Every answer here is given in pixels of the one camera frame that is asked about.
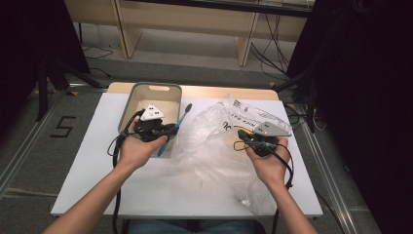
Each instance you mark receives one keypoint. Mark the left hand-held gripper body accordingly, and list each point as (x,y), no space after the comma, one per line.
(151,128)

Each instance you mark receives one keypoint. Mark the blue toothbrush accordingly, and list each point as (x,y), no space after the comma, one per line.
(181,117)

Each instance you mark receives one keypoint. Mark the black curtain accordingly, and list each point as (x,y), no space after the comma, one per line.
(29,39)
(367,97)

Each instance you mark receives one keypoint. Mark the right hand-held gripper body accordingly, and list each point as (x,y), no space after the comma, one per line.
(264,139)

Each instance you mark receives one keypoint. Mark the black metal stand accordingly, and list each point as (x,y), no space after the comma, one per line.
(312,97)
(42,91)

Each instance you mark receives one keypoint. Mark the light wooden bench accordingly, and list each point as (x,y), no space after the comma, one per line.
(181,19)

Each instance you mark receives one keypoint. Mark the beige basket with grey rim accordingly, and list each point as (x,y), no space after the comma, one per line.
(142,97)

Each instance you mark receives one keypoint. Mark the person's left hand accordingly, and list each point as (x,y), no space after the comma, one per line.
(136,151)

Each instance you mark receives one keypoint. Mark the clear plastic bag smiley print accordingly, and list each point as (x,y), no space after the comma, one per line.
(201,143)

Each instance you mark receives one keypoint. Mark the person's right hand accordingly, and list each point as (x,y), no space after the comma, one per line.
(271,165)

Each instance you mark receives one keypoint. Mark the person's legs in jeans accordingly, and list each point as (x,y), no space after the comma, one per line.
(195,226)

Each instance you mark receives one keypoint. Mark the aluminium floor rail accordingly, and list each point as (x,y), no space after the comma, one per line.
(328,182)
(26,152)

